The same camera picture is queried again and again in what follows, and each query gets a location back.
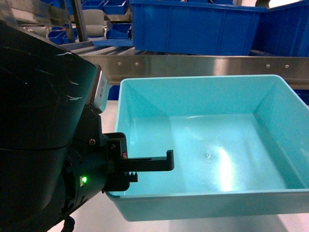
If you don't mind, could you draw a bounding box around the large blue bin left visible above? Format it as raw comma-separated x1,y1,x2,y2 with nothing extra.
130,0,266,56

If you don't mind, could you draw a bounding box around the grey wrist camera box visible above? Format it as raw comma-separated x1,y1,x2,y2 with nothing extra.
90,65,111,114

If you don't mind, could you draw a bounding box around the teal plastic tray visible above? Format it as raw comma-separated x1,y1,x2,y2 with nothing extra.
107,75,309,221

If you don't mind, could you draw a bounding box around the large blue bin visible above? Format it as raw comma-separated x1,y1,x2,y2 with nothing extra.
130,0,266,56
253,0,309,57

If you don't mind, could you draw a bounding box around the stainless steel shelf rail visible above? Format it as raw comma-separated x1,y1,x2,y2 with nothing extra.
82,55,309,89

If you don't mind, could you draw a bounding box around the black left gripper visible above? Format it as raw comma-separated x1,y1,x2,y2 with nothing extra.
61,104,174,216

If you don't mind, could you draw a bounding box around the large blue bin right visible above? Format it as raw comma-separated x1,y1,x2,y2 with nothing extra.
253,0,309,57

